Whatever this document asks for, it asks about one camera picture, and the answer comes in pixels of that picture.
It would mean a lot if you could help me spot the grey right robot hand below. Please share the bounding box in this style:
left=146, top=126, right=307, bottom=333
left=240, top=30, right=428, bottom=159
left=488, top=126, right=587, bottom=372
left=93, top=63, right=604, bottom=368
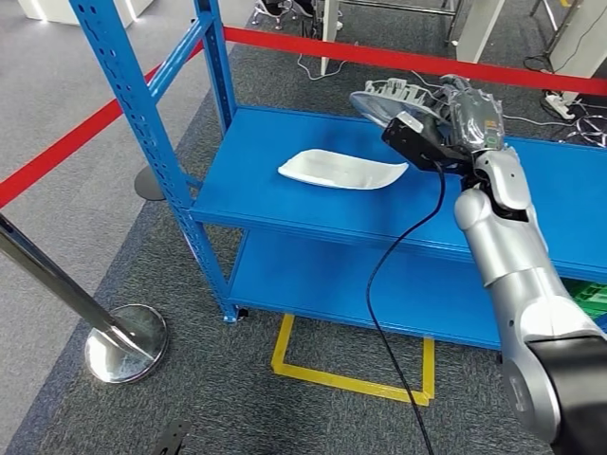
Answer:
left=438, top=74, right=505, bottom=155

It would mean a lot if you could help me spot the white floor cable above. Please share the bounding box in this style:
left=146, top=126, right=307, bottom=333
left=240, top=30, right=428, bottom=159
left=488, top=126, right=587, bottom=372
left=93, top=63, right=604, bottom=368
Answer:
left=297, top=53, right=577, bottom=127

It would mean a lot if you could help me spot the chrome stanchion post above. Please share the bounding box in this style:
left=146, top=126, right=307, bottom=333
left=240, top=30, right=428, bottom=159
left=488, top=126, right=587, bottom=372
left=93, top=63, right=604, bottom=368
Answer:
left=0, top=213, right=169, bottom=385

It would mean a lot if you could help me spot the tangled wire bundle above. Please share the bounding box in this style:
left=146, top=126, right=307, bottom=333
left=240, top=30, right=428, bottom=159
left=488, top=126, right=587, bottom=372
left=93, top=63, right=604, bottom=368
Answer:
left=568, top=113, right=607, bottom=149

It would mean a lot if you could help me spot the white display platform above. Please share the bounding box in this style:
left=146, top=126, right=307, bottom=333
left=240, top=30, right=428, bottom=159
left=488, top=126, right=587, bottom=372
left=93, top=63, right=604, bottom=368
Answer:
left=18, top=0, right=156, bottom=27

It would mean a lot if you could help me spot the green plastic crate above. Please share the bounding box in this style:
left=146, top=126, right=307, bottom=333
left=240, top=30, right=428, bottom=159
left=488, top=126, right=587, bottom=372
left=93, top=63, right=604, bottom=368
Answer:
left=561, top=279, right=607, bottom=328

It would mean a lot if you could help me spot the black camera cable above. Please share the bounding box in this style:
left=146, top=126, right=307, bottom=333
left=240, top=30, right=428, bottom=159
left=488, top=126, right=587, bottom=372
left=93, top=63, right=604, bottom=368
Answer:
left=365, top=163, right=447, bottom=455

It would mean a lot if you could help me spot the office chair base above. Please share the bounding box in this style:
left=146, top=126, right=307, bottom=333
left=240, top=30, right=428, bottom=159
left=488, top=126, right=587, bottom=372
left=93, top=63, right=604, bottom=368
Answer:
left=251, top=0, right=316, bottom=31

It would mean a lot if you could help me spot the silver wheel hubcap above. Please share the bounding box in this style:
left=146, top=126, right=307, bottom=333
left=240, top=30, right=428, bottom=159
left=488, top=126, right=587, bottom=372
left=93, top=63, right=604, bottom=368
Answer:
left=350, top=76, right=456, bottom=146

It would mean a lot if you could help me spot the white desk panel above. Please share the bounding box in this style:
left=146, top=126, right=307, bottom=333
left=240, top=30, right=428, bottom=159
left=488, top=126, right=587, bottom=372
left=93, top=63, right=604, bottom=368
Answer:
left=547, top=0, right=607, bottom=80
left=454, top=0, right=506, bottom=64
left=320, top=0, right=341, bottom=77

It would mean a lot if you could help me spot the white plastic car part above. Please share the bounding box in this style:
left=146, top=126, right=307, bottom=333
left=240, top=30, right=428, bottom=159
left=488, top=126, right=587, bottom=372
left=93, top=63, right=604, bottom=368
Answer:
left=277, top=148, right=409, bottom=191

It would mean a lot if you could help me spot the red barrier belt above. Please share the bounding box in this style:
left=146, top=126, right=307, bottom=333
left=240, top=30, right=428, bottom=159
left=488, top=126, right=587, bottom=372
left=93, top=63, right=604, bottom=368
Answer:
left=0, top=40, right=205, bottom=209
left=223, top=25, right=607, bottom=98

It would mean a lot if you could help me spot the white power strip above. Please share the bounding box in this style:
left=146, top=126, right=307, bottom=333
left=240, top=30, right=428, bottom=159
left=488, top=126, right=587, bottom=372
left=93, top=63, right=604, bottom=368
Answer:
left=544, top=90, right=575, bottom=120

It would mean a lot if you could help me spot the blue metal shelf rack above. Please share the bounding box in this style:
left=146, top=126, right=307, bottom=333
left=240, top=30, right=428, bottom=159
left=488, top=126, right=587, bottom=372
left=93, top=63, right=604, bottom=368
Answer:
left=68, top=0, right=607, bottom=351

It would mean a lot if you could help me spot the black stanchion post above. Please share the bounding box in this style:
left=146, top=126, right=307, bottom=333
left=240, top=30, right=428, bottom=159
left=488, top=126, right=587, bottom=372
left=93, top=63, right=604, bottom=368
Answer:
left=134, top=164, right=167, bottom=202

